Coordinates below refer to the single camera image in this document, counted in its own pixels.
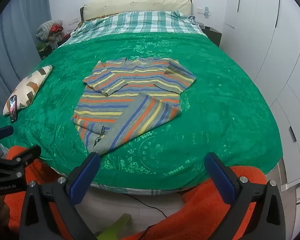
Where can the green plaid bed sheet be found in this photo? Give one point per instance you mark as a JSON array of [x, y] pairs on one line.
[[145, 22]]

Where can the white wall plate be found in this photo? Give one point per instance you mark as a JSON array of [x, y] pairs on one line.
[[73, 21]]

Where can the dark nightstand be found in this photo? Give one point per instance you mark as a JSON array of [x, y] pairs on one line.
[[213, 33]]

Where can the white wardrobe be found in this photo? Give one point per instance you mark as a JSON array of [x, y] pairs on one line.
[[264, 42]]

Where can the grey knitted cloth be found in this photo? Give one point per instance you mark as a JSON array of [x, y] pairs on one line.
[[46, 28]]

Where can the green floral bedspread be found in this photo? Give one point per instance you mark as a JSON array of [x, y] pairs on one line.
[[214, 105]]

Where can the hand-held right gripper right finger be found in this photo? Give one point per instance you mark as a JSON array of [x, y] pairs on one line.
[[219, 176]]

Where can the red cloth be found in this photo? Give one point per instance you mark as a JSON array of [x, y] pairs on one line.
[[57, 28]]

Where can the yellow green object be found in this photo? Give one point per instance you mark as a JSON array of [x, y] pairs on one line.
[[120, 226]]

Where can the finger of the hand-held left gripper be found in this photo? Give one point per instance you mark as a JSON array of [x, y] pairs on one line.
[[4, 132], [27, 155]]

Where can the black smartphone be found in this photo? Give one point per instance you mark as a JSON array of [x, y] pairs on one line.
[[13, 107]]

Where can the striped knitted sweater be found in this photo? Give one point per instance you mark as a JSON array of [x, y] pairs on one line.
[[130, 92]]

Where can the patterned cream brown cushion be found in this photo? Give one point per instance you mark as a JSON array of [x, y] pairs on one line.
[[27, 87]]

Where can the pile of clutter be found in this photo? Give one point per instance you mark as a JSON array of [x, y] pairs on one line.
[[51, 46]]

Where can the wall socket with blue plug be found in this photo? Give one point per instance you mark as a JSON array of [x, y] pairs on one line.
[[206, 11]]

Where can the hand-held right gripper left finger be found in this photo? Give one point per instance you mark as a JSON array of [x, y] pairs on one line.
[[86, 173]]

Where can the blue grey curtain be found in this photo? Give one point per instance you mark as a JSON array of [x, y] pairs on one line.
[[12, 42]]

